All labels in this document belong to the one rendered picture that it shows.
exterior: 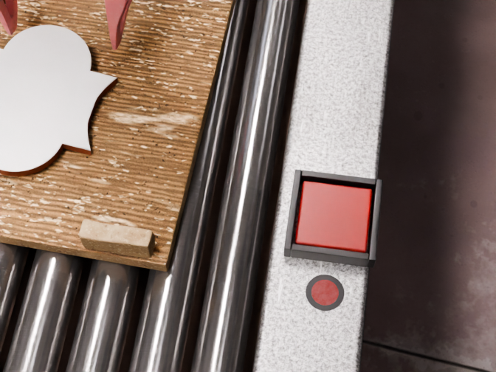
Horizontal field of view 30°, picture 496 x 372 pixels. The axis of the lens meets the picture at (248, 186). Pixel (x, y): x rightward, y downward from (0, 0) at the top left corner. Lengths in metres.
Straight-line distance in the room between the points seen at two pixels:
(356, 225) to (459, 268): 1.03
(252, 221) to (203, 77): 0.14
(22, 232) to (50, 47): 0.18
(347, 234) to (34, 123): 0.28
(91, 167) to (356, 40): 0.28
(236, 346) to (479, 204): 1.17
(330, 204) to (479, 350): 1.00
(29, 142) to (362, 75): 0.31
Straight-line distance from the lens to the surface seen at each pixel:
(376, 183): 0.80
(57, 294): 0.78
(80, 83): 0.84
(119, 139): 0.82
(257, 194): 0.80
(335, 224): 0.78
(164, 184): 0.79
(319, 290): 0.77
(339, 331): 0.76
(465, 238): 1.83
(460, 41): 2.07
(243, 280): 0.77
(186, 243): 0.78
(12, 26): 0.87
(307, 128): 0.84
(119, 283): 0.78
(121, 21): 0.84
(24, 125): 0.82
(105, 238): 0.75
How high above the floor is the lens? 1.63
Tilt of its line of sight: 62 degrees down
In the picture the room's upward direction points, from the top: 2 degrees counter-clockwise
